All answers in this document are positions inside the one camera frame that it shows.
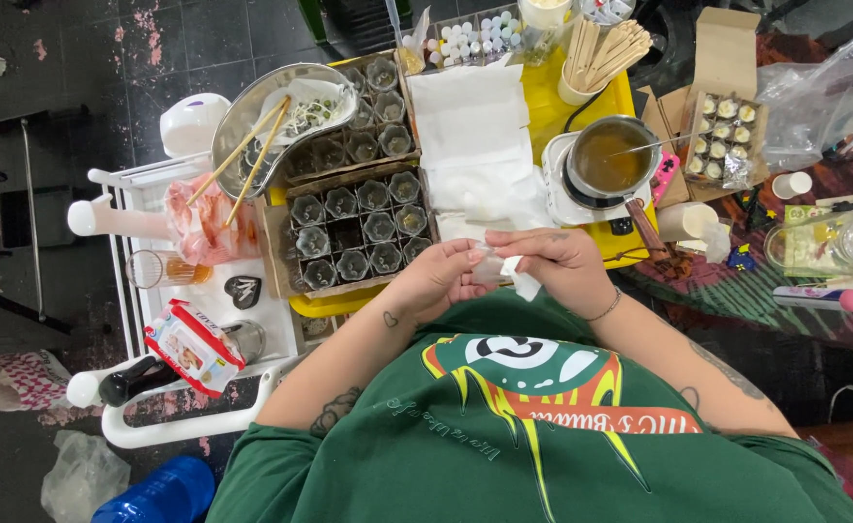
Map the black metal chair frame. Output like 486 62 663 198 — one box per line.
0 108 95 337

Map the blue plastic water bottle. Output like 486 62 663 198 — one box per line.
90 455 217 523

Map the wooden chopstick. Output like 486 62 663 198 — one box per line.
224 102 292 228
185 96 291 207

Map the ribbed drinking glass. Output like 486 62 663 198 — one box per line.
124 248 214 291

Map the green printed t-shirt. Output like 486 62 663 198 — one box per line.
206 288 853 523

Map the white lidded tub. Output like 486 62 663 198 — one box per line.
517 0 574 31

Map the large clear glass jar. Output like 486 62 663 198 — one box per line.
763 211 853 278

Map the white electric hot plate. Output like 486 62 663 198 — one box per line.
540 131 654 227

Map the yellow plastic tray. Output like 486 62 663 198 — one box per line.
267 49 661 321

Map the stack of white paper cups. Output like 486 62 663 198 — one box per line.
656 201 721 244

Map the white plastic trolley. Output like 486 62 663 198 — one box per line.
65 154 305 450

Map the person's right hand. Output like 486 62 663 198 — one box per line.
485 227 618 321

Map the white domed appliance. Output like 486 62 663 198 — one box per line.
159 92 232 160

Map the white tissue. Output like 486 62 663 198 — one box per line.
500 255 544 303

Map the thin metal bracelet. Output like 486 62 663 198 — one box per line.
585 286 624 323

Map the small metal cup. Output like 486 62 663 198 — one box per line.
219 319 268 366

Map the crumpled clear plastic bag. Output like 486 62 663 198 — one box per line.
39 429 132 523

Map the small clear glass jar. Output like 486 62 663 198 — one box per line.
470 246 507 286

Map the pink translucent plastic bag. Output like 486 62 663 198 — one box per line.
164 173 262 267

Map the black heart-shaped dish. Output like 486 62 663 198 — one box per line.
223 275 263 311

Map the kidney-shaped metal tray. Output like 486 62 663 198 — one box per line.
210 62 361 203

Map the large clear plastic bag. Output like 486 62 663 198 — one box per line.
755 33 853 173

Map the cardboard tray of glass jars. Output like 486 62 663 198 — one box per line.
262 160 440 300
281 49 422 184

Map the pink patterned phone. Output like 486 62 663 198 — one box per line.
647 148 682 206

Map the red and white wipes packet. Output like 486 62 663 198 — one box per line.
142 298 248 400

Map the black power cable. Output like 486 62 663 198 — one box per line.
562 86 610 136

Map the white paper with candle wicks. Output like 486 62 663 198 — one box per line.
254 77 358 148

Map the pink and white lighter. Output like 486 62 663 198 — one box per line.
772 285 853 314

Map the metal pot with wooden handle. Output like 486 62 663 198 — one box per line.
565 114 673 264

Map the stack of white tissues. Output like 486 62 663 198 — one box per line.
405 61 554 242

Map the thin metal stirring spoon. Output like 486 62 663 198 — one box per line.
608 133 698 158

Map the pink checkered paper bag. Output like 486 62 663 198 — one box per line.
0 349 73 414

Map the clear organiser box of bottles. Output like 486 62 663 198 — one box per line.
424 6 528 72

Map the small white paper cup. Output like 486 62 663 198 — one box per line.
771 171 814 201

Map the cardboard box of small candles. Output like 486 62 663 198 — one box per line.
679 90 770 191

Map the person's left hand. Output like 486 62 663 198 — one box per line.
390 238 499 325

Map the cup of flat wooden sticks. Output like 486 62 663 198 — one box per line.
556 17 654 108

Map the colourful patterned table cloth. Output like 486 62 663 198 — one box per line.
619 32 853 353

